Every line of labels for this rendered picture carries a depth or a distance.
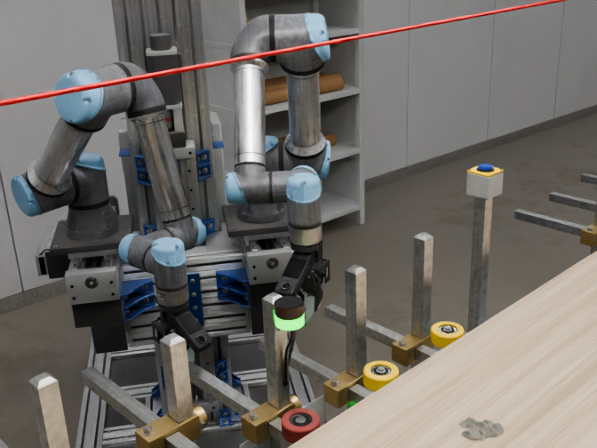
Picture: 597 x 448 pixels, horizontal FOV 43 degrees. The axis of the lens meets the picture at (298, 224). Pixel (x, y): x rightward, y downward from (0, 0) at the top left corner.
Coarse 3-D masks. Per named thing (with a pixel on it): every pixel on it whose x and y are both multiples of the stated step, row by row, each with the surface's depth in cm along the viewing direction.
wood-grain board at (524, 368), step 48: (576, 288) 203; (480, 336) 182; (528, 336) 181; (576, 336) 180; (432, 384) 164; (480, 384) 163; (528, 384) 163; (576, 384) 162; (336, 432) 150; (384, 432) 149; (432, 432) 149; (528, 432) 148; (576, 432) 147
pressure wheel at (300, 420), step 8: (304, 408) 156; (288, 416) 154; (296, 416) 154; (304, 416) 155; (312, 416) 154; (288, 424) 152; (296, 424) 152; (304, 424) 152; (312, 424) 151; (320, 424) 153; (288, 432) 151; (296, 432) 150; (304, 432) 150; (288, 440) 151; (296, 440) 150
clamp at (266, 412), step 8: (296, 400) 166; (256, 408) 163; (264, 408) 163; (272, 408) 163; (288, 408) 163; (296, 408) 165; (248, 416) 161; (264, 416) 160; (272, 416) 160; (280, 416) 162; (248, 424) 159; (256, 424) 158; (264, 424) 159; (248, 432) 160; (256, 432) 158; (264, 432) 160; (256, 440) 159; (264, 440) 160
